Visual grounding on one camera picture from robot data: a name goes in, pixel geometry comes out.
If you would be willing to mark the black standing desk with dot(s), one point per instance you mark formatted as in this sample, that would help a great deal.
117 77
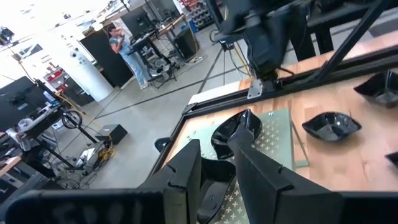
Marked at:
146 43

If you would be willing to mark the silver metal mounting bracket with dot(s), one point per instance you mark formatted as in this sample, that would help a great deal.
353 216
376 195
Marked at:
255 90

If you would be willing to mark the black cluttered workbench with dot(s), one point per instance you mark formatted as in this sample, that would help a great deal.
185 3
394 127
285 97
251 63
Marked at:
46 124

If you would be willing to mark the black pot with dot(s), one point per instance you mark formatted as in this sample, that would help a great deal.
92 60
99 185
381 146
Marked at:
222 137

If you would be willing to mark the black tripod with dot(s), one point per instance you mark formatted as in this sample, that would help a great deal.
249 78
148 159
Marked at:
226 46

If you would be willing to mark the black wavy square plate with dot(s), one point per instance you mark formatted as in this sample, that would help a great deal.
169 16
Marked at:
217 174
381 90

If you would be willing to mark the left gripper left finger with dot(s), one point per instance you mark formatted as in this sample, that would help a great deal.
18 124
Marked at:
183 186

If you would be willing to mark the white round column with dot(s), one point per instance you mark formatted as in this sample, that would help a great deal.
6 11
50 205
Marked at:
87 74

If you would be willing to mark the small black clamp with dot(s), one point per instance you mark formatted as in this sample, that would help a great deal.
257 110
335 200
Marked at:
162 144

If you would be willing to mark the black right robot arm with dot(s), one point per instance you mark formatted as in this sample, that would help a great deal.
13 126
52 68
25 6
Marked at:
267 40

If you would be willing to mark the large black monitor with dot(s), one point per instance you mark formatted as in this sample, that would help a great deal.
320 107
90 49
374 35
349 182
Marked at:
18 102

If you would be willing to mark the black computer tower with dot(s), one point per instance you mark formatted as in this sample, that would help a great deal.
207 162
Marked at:
186 43

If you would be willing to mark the black leaf-shaped plate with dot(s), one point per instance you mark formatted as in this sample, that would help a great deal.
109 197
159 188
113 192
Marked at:
331 127

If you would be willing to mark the green perforated metal shelf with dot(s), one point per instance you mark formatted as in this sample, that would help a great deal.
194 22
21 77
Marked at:
273 137

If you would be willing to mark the standing person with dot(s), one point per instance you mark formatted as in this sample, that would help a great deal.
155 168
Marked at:
130 59

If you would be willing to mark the black floor box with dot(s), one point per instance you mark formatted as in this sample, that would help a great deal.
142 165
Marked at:
113 133

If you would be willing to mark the black desk monitor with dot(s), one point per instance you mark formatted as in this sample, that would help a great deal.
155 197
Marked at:
138 21

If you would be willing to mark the shelf with red bins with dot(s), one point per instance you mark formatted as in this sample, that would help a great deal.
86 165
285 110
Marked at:
54 75

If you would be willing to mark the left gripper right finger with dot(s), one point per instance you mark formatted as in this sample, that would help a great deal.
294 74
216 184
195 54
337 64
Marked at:
264 193

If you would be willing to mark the storage rack with bins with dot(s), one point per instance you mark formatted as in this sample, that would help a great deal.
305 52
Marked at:
199 12

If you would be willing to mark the black aluminium table frame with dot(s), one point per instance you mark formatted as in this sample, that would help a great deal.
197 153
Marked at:
311 82

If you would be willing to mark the black partition panel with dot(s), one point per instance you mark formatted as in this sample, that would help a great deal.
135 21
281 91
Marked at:
105 62

